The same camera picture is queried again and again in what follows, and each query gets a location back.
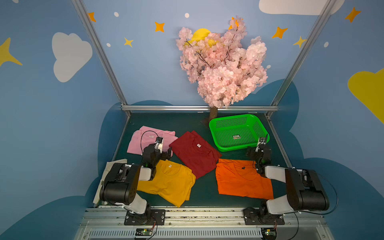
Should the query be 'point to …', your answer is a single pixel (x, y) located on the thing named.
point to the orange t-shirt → (240, 178)
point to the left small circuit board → (143, 232)
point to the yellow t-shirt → (172, 181)
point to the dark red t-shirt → (193, 150)
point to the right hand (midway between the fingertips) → (259, 146)
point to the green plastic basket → (238, 132)
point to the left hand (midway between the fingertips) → (163, 143)
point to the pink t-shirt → (145, 136)
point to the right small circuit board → (268, 233)
